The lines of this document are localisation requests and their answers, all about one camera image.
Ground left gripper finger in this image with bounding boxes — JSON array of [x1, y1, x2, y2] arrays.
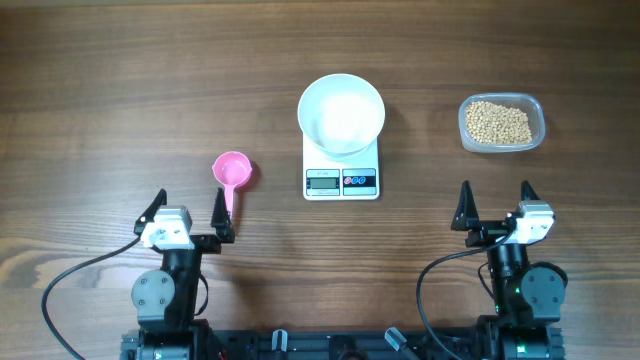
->
[[210, 188, 235, 243], [133, 189, 167, 236]]

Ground pink measuring scoop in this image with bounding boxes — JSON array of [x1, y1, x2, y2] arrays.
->
[[212, 151, 253, 218]]

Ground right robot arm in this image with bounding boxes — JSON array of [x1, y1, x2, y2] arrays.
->
[[451, 181, 568, 360]]

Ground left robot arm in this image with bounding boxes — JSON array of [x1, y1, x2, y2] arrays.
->
[[120, 189, 235, 360]]

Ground white digital kitchen scale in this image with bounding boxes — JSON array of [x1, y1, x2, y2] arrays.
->
[[302, 136, 381, 201]]

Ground white bowl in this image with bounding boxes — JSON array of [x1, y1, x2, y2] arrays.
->
[[297, 73, 386, 157]]

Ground clear plastic container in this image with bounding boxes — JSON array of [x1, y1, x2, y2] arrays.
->
[[458, 93, 546, 153]]

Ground pile of soybeans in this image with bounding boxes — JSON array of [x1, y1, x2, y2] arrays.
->
[[465, 101, 532, 145]]

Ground right black cable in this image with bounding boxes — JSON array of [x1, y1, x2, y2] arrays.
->
[[415, 230, 517, 360]]

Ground black cable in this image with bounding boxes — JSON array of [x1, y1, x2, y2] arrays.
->
[[415, 230, 517, 360], [40, 235, 143, 360]]

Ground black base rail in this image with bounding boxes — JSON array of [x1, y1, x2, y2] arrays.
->
[[120, 327, 566, 360]]

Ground left black cable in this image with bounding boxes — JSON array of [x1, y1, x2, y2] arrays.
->
[[40, 235, 143, 360]]

